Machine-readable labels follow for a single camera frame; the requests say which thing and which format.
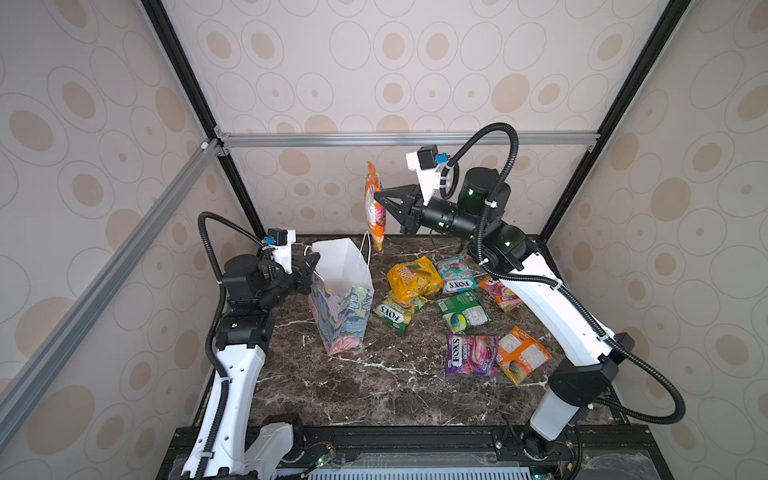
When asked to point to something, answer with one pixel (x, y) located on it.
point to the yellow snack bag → (410, 281)
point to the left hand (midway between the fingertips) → (324, 253)
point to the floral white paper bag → (341, 296)
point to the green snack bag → (464, 311)
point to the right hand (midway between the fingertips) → (376, 197)
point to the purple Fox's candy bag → (471, 355)
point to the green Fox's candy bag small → (395, 313)
